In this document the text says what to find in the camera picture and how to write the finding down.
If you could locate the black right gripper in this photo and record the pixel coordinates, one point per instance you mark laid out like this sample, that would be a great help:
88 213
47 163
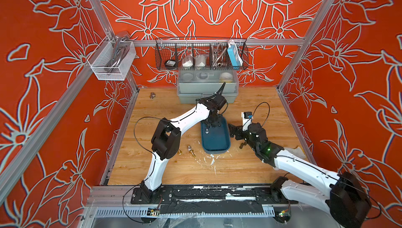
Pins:
239 130

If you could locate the white cloth on table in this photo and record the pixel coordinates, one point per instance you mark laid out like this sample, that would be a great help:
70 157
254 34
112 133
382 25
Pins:
296 152

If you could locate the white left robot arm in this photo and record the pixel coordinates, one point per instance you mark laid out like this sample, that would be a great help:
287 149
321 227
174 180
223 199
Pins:
167 136

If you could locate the black wire wall basket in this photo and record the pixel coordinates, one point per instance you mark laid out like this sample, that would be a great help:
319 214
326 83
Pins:
194 53

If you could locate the metal tongs in basket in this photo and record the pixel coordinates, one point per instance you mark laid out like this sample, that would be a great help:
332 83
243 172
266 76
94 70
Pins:
217 53

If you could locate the teal plastic storage box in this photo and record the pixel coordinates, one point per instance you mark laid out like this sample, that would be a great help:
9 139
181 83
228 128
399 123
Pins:
217 141

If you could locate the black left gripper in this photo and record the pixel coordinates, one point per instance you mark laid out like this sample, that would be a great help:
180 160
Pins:
218 123

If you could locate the grey plastic lidded container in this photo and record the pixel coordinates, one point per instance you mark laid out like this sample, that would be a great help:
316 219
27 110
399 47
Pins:
195 84

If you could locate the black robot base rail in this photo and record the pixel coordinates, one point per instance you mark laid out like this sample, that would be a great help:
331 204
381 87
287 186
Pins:
214 199

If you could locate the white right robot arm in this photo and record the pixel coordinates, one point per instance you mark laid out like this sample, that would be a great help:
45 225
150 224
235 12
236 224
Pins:
340 195

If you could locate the blue white box in basket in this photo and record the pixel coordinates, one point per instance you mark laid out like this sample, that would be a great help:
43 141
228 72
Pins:
233 54

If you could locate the white mesh wall basket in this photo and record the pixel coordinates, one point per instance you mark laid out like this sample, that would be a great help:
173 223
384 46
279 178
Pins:
109 63

